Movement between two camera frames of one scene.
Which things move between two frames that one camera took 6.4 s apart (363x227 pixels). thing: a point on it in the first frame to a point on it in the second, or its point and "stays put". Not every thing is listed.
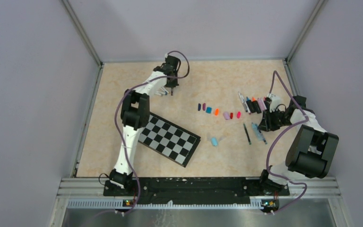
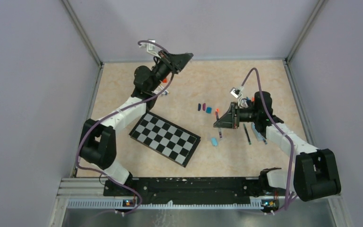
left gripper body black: (172, 84) to (164, 68)
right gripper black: (266, 124) to (227, 121)
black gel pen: (250, 143) stays put
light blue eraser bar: (257, 132) stays put
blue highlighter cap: (208, 110) stays put
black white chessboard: (172, 141) stays put
